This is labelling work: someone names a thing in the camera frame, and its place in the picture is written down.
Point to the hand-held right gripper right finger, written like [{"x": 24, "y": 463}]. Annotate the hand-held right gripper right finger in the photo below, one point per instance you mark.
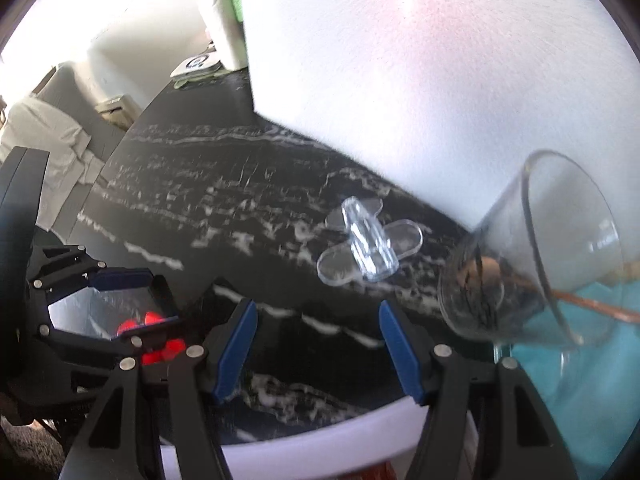
[{"x": 400, "y": 350}]

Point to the white storage box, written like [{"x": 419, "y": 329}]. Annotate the white storage box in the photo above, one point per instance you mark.
[{"x": 325, "y": 435}]

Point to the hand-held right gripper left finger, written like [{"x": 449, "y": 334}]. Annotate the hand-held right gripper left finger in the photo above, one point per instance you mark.
[{"x": 234, "y": 350}]

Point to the silver foil packet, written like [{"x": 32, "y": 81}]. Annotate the silver foil packet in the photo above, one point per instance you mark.
[{"x": 85, "y": 312}]

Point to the clear glass cup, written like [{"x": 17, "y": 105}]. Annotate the clear glass cup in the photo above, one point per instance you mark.
[{"x": 505, "y": 290}]

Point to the clear plastic holder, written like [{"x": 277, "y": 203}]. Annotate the clear plastic holder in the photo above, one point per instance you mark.
[{"x": 367, "y": 245}]

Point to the white round scale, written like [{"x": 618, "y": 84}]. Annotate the white round scale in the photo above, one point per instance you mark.
[{"x": 197, "y": 65}]

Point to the cardboard box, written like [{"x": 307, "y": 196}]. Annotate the cardboard box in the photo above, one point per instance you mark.
[{"x": 117, "y": 110}]

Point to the white paper towel roll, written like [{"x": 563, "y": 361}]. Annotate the white paper towel roll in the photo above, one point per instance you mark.
[{"x": 222, "y": 30}]

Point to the white cloth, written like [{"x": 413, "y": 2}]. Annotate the white cloth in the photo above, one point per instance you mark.
[{"x": 45, "y": 150}]

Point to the grey sofa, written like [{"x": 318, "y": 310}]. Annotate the grey sofa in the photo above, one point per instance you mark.
[{"x": 75, "y": 100}]

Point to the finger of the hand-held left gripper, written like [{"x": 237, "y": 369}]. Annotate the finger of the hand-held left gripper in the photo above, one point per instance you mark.
[
  {"x": 122, "y": 280},
  {"x": 90, "y": 347}
]

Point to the teal cloth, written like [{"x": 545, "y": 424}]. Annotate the teal cloth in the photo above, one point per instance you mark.
[{"x": 590, "y": 400}]

